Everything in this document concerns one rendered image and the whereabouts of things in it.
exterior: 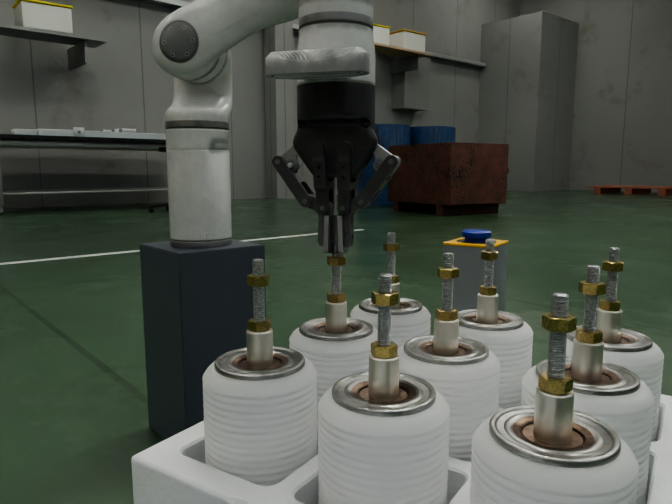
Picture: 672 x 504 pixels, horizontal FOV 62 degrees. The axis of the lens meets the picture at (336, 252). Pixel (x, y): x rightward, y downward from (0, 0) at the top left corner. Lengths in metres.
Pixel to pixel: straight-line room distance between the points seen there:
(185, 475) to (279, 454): 0.07
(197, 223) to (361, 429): 0.52
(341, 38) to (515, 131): 10.76
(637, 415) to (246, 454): 0.29
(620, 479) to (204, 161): 0.65
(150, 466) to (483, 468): 0.27
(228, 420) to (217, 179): 0.45
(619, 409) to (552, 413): 0.10
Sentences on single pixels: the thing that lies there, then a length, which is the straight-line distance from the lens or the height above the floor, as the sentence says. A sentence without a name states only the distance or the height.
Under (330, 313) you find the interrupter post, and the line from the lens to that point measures 0.57.
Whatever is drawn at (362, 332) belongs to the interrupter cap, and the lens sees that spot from 0.56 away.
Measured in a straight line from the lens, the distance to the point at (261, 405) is 0.45.
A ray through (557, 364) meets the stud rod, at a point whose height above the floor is 0.30.
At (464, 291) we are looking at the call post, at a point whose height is 0.25.
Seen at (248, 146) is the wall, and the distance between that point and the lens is 8.02.
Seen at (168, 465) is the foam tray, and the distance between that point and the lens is 0.50.
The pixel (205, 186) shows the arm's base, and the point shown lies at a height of 0.39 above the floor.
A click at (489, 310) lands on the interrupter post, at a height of 0.27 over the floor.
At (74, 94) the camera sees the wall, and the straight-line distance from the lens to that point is 7.14.
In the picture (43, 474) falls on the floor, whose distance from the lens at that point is 0.92.
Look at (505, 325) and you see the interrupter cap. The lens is 0.61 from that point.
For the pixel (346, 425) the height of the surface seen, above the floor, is 0.24.
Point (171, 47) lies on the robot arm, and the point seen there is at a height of 0.58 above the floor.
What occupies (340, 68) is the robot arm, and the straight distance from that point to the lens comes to 0.48.
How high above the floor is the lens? 0.41
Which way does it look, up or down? 8 degrees down
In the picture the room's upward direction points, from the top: straight up
